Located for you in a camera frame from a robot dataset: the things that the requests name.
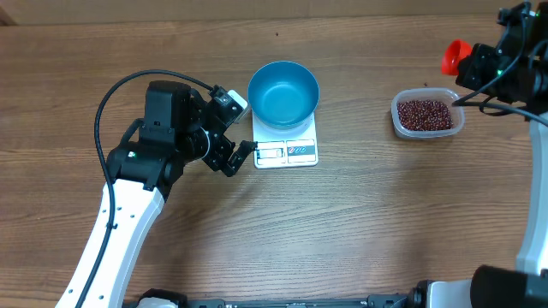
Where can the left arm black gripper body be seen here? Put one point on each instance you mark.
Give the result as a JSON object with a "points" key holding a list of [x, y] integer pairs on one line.
{"points": [[217, 151]]}

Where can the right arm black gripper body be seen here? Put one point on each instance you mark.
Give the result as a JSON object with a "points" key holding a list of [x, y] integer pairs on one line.
{"points": [[483, 70]]}

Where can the orange measuring scoop blue handle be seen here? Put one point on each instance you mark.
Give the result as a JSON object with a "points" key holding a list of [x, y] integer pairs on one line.
{"points": [[454, 54]]}

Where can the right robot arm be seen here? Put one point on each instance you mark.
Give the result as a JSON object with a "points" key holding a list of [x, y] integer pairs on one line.
{"points": [[525, 285]]}

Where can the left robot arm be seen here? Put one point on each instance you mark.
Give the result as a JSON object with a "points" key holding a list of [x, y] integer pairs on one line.
{"points": [[177, 128]]}

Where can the white digital kitchen scale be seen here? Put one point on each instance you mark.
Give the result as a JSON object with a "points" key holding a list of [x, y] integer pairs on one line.
{"points": [[285, 148]]}

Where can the blue metal bowl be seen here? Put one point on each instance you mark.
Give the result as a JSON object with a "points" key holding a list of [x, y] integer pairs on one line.
{"points": [[283, 94]]}

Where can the clear plastic bean container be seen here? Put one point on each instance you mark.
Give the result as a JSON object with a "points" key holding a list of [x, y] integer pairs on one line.
{"points": [[443, 95]]}

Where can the red beans in container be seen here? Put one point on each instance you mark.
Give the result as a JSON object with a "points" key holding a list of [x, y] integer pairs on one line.
{"points": [[424, 115]]}

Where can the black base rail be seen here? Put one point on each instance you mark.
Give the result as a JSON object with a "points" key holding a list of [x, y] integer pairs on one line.
{"points": [[371, 301]]}

